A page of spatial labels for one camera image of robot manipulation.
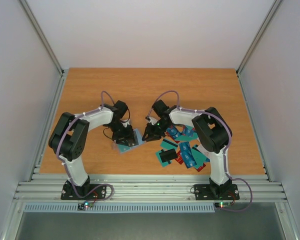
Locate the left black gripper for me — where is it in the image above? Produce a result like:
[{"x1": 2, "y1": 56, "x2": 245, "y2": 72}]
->
[{"x1": 108, "y1": 121, "x2": 136, "y2": 146}]

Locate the pink leather card holder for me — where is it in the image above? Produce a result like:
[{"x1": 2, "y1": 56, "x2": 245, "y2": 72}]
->
[{"x1": 113, "y1": 128, "x2": 145, "y2": 154}]

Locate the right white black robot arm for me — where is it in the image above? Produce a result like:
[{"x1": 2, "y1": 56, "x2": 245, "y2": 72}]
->
[{"x1": 142, "y1": 100, "x2": 232, "y2": 199}]

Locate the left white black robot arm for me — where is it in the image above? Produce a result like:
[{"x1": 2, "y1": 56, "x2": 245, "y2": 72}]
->
[{"x1": 48, "y1": 100, "x2": 138, "y2": 200}]

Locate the teal card left middle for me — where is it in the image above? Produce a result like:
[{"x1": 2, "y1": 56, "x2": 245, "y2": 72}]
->
[{"x1": 160, "y1": 138, "x2": 179, "y2": 150}]

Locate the blue card upper left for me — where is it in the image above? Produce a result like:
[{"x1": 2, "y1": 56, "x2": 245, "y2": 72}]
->
[{"x1": 166, "y1": 126, "x2": 182, "y2": 140}]

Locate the black card on teal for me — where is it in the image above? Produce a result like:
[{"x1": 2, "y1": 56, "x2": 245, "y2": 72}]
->
[{"x1": 159, "y1": 149, "x2": 178, "y2": 163}]

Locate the teal card centre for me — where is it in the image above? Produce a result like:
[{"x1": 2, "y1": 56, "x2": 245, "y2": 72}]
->
[{"x1": 175, "y1": 129, "x2": 198, "y2": 142}]

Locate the teal card under black card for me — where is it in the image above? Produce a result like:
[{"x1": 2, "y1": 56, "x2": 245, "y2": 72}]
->
[{"x1": 155, "y1": 149, "x2": 172, "y2": 168}]

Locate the blue visa card centre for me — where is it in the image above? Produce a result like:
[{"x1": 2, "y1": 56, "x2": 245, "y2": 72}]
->
[{"x1": 179, "y1": 141, "x2": 197, "y2": 169}]

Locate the white card with pink print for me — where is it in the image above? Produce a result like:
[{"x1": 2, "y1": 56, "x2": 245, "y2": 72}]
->
[{"x1": 196, "y1": 144, "x2": 210, "y2": 159}]

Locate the red card bottom right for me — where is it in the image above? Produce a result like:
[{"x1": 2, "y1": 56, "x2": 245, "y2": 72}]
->
[{"x1": 194, "y1": 162, "x2": 206, "y2": 172}]

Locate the left small circuit board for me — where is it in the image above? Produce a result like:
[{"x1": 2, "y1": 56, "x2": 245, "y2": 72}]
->
[{"x1": 77, "y1": 202, "x2": 94, "y2": 211}]

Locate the small circuit board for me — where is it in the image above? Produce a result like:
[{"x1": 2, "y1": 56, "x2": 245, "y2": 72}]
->
[
  {"x1": 77, "y1": 202, "x2": 94, "y2": 211},
  {"x1": 214, "y1": 201, "x2": 233, "y2": 209}
]

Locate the right small circuit board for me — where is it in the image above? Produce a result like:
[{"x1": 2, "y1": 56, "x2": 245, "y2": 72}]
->
[{"x1": 214, "y1": 201, "x2": 233, "y2": 209}]

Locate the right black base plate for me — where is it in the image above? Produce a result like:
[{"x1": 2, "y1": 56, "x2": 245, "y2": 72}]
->
[{"x1": 191, "y1": 184, "x2": 240, "y2": 201}]

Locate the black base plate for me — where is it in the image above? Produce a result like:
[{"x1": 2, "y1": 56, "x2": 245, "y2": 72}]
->
[
  {"x1": 60, "y1": 181, "x2": 108, "y2": 201},
  {"x1": 191, "y1": 184, "x2": 240, "y2": 201}
]

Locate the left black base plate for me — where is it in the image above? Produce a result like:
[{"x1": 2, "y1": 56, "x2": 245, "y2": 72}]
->
[{"x1": 60, "y1": 181, "x2": 108, "y2": 201}]

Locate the grey slotted cable duct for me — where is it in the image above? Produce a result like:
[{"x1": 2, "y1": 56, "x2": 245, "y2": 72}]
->
[{"x1": 23, "y1": 202, "x2": 215, "y2": 214}]

